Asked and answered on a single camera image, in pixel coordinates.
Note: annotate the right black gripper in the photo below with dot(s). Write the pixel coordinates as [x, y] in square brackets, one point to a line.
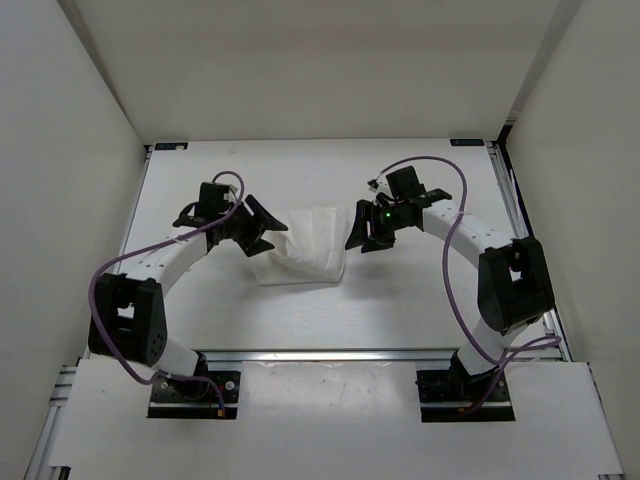
[359, 234]

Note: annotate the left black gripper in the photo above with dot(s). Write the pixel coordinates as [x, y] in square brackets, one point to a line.
[252, 244]

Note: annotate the white fabric skirt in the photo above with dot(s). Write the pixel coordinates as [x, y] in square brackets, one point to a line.
[311, 250]

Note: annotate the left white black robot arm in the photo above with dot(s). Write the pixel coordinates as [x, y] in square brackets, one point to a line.
[128, 315]

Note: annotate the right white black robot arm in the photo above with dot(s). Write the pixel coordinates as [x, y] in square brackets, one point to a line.
[513, 284]

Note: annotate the right blue table label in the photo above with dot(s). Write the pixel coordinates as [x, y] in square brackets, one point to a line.
[464, 142]

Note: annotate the blue table label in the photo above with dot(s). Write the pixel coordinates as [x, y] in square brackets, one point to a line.
[171, 146]
[464, 142]

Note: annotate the left blue table label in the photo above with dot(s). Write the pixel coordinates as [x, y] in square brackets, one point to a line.
[171, 146]

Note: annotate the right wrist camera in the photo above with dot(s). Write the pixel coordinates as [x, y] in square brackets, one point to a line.
[378, 186]

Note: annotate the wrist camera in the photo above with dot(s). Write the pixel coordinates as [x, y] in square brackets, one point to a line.
[378, 186]
[214, 200]

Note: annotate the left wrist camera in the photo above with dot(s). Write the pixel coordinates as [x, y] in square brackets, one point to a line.
[214, 200]

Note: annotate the aluminium front rail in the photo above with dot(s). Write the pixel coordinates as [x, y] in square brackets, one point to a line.
[330, 356]

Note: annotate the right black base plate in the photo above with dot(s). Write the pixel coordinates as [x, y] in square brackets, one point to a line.
[450, 396]

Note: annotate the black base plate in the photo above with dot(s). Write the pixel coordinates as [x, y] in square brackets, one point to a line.
[450, 396]
[171, 400]

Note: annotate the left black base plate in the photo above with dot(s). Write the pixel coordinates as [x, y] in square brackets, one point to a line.
[171, 400]

